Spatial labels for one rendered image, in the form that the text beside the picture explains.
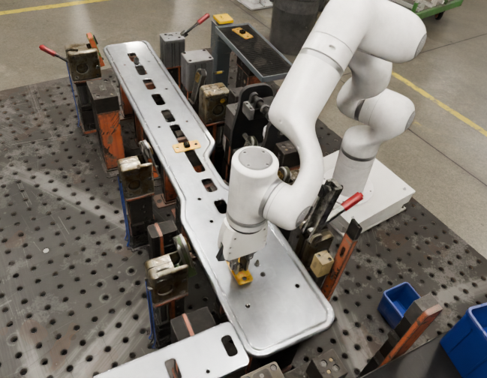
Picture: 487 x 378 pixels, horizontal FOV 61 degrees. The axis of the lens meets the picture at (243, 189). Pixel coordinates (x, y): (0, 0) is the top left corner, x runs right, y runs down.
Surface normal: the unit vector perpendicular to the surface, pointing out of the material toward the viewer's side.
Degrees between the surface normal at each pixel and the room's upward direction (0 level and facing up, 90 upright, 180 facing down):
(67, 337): 0
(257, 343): 0
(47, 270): 0
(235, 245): 90
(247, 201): 88
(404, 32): 61
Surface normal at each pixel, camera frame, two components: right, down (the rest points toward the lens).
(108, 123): 0.44, 0.66
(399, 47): 0.22, 0.58
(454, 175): 0.10, -0.70
